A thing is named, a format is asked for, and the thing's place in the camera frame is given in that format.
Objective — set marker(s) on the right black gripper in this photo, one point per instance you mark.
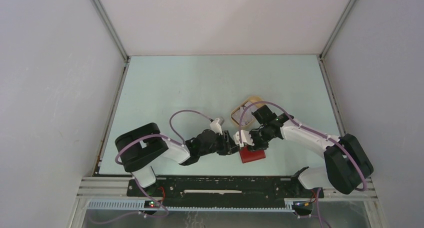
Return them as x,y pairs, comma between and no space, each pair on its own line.
257,146

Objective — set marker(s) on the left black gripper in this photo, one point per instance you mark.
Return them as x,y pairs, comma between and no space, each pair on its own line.
228,146

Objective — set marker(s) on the red card holder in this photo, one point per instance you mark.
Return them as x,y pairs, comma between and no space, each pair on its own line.
251,156

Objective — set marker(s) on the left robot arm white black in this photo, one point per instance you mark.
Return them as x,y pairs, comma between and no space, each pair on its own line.
138,148

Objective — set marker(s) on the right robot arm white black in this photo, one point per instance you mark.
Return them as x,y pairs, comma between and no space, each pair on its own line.
346,165

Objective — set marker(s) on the white VIP card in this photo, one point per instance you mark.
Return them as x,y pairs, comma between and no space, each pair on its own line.
245,120

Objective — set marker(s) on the beige oval tray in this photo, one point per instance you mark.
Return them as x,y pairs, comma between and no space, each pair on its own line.
244,105

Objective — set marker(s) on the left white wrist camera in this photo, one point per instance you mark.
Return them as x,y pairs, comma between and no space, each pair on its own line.
216,125

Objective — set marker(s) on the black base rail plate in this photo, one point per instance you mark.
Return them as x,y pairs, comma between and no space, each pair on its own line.
229,191

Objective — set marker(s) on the white cable duct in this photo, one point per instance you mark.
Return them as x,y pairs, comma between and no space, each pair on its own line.
144,205

